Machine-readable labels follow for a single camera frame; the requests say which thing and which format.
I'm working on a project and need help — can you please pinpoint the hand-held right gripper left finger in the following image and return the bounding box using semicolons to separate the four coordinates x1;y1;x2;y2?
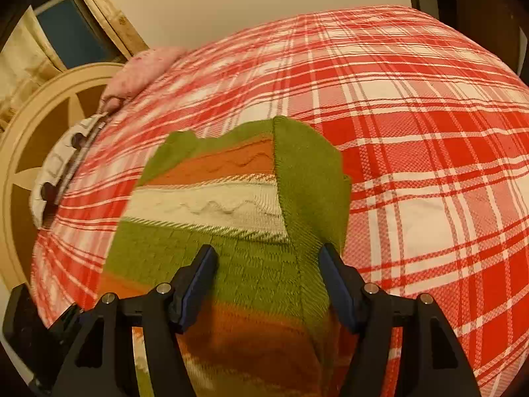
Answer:
52;245;220;397

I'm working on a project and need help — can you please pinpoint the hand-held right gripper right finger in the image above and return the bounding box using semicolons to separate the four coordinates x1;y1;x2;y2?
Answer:
317;243;482;397

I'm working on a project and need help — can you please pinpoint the green knit sweater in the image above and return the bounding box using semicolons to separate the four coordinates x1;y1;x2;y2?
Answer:
103;116;361;397

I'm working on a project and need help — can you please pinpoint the red plaid bed sheet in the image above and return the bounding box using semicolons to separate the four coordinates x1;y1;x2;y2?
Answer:
31;5;529;397

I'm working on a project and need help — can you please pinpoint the cream wooden headboard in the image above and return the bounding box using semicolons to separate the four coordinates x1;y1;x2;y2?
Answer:
0;62;130;287

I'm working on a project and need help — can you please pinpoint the pink pillow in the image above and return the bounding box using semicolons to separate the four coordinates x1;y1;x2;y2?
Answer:
100;46;189;110

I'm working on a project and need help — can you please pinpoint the beige patterned curtain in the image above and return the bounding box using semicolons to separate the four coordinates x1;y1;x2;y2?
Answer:
0;5;67;113
65;0;150;58

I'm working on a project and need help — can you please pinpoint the window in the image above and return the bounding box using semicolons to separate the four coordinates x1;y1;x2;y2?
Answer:
34;0;122;67

